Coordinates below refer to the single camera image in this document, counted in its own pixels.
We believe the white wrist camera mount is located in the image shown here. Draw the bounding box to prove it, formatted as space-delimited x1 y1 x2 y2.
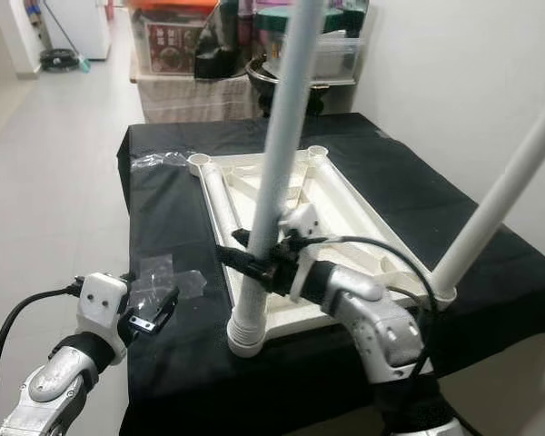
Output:
77 272 130 351
286 204 325 301

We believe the dark green pot lid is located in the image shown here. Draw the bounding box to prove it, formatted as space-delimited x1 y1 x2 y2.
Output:
254 5 369 35

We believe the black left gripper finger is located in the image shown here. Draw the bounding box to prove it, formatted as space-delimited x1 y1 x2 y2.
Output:
150 286 180 332

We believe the patterned cloth covered table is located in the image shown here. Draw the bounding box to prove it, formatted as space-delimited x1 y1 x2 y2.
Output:
134 73 260 124

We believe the white plastic children table top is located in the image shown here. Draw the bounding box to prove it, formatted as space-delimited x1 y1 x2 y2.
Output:
187 145 460 342

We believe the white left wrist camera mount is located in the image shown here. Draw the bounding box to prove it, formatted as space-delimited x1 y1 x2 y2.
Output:
77 272 130 351

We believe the black coiled hose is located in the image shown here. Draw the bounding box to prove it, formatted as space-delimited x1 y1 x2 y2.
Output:
39 47 81 72

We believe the black tablecloth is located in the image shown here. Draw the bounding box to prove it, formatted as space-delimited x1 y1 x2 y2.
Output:
116 111 545 436

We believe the mop with teal head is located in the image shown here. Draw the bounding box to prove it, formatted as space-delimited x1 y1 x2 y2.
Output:
41 0 92 72

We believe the white chest freezer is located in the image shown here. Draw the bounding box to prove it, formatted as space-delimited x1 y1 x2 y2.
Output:
44 0 112 60

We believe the orange lid storage box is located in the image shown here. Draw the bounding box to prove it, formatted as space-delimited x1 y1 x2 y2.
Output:
132 0 223 75

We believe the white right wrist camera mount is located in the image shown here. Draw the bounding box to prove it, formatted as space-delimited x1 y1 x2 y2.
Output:
286 204 325 301

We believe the clear plastic storage bin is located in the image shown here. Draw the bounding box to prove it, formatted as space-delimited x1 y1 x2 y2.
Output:
263 35 362 83

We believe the black wok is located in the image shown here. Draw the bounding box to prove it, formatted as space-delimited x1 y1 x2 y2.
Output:
245 59 332 117

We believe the clear tape strip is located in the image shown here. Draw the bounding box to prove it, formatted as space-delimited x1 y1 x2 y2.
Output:
132 152 192 171

